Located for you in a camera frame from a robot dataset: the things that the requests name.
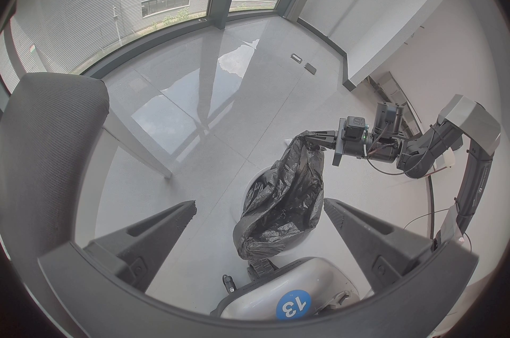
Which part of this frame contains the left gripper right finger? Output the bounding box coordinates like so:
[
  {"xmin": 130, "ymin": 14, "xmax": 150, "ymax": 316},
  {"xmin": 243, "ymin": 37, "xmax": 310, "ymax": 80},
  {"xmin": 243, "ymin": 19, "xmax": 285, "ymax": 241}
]
[{"xmin": 324, "ymin": 198, "xmax": 435, "ymax": 295}]

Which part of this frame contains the black cable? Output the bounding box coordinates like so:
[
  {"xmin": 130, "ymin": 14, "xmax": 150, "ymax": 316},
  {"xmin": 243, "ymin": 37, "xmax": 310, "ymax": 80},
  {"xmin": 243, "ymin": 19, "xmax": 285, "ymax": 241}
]
[
  {"xmin": 403, "ymin": 208, "xmax": 455, "ymax": 230},
  {"xmin": 366, "ymin": 156, "xmax": 408, "ymax": 177}
]

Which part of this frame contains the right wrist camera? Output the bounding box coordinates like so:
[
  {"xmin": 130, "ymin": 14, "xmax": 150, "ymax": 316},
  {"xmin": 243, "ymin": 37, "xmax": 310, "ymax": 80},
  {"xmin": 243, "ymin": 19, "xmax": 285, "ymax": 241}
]
[{"xmin": 343, "ymin": 116, "xmax": 367, "ymax": 140}]

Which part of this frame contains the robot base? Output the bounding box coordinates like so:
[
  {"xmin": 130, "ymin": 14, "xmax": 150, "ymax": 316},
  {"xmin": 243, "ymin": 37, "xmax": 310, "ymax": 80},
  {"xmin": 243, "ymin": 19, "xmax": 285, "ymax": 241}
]
[{"xmin": 210, "ymin": 257, "xmax": 365, "ymax": 320}]

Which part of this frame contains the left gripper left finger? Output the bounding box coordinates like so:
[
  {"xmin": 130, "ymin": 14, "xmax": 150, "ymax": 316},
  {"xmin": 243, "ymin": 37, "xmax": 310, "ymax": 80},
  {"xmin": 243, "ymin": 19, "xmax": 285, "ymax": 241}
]
[{"xmin": 84, "ymin": 200, "xmax": 198, "ymax": 293}]

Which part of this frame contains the metal frame table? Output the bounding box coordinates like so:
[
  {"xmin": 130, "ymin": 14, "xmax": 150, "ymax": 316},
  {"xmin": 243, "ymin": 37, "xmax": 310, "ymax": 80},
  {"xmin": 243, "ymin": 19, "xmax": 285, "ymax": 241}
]
[{"xmin": 367, "ymin": 71, "xmax": 424, "ymax": 138}]

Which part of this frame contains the black plastic bag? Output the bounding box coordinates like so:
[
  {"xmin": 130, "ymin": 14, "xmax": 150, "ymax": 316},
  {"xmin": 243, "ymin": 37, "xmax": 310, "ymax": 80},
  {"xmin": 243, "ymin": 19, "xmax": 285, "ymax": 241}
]
[{"xmin": 232, "ymin": 131, "xmax": 325, "ymax": 260}]

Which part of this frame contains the white trash bin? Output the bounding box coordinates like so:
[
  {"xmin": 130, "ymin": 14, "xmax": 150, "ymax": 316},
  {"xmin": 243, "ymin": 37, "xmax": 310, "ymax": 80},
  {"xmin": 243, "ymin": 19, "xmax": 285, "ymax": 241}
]
[{"xmin": 238, "ymin": 166, "xmax": 320, "ymax": 254}]

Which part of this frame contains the grey chair with white legs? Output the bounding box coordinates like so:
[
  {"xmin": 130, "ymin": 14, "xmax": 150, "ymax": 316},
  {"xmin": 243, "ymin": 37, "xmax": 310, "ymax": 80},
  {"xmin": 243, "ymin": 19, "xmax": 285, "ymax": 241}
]
[{"xmin": 0, "ymin": 73, "xmax": 173, "ymax": 261}]

